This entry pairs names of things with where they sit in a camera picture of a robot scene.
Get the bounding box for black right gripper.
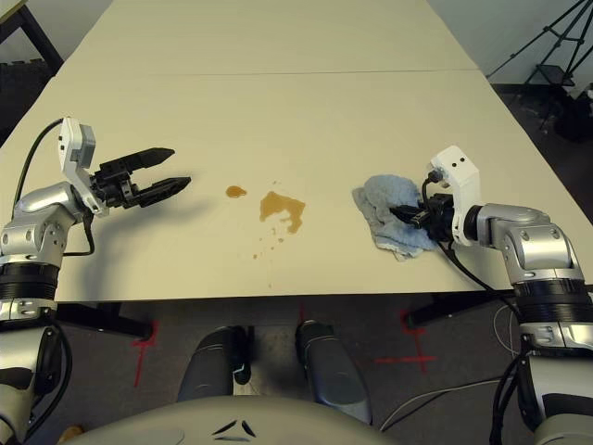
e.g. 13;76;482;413
391;194;458;241

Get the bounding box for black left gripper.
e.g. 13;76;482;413
90;147;193;210

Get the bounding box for light blue rag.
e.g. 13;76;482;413
351;173;437;263

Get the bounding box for black table foot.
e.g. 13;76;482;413
54;300;155;340
401;289;516;331

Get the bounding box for large brown liquid puddle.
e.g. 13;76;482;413
258;190;308;235

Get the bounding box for small brown liquid droplets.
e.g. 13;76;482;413
251;225;285;261

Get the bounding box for black foam floor mat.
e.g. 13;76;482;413
0;58;57;146

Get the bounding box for grey right robot leg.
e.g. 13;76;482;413
295;319;373;426

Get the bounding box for grey robot leg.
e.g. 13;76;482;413
177;324;254;404
295;319;373;426

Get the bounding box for black framed side table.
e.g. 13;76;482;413
0;0;65;71

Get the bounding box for grey left robot leg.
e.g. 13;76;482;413
177;324;254;404

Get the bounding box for black step stool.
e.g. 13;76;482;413
536;63;576;88

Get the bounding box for grey robot torso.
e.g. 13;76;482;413
58;395;391;445

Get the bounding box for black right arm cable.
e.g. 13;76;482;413
420;168;541;445

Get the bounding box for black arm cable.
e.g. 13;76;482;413
15;118;96;437
420;168;541;445

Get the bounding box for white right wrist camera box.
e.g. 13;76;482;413
429;145;481;247

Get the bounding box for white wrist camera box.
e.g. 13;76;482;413
429;145;481;247
57;116;110;217

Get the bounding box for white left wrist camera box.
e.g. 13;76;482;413
57;116;110;217

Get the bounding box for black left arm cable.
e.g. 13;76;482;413
15;118;96;437

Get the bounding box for tangled white floor cables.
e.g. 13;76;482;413
492;299;524;359

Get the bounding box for single white floor cable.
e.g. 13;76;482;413
378;375;507;433

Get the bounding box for black camera tripod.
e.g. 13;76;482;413
486;0;593;81

